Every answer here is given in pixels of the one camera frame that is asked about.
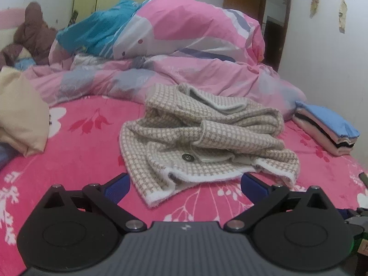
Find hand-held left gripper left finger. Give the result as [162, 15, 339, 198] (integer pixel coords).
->
[43, 173, 147, 234]

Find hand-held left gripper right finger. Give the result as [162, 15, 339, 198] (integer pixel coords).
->
[224, 173, 328, 233]

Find beige houndstooth coat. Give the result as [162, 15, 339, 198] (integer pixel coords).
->
[119, 83, 300, 209]

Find black folded garment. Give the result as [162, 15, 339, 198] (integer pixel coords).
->
[295, 113, 355, 150]

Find grey-blue patterned cloth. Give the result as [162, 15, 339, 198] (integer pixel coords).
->
[0, 143, 15, 169]

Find cream pillow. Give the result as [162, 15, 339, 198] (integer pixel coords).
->
[0, 66, 50, 158]

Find light blue cloth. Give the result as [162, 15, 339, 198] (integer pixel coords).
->
[14, 57, 35, 70]

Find turquoise printed blanket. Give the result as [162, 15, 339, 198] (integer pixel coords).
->
[56, 0, 141, 56]

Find brown teddy bear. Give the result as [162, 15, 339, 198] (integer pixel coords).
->
[0, 2, 58, 68]

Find pink patterned duvet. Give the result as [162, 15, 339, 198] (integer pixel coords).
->
[21, 0, 307, 121]

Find dark wooden door frame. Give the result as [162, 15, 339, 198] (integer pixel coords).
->
[259, 0, 290, 72]

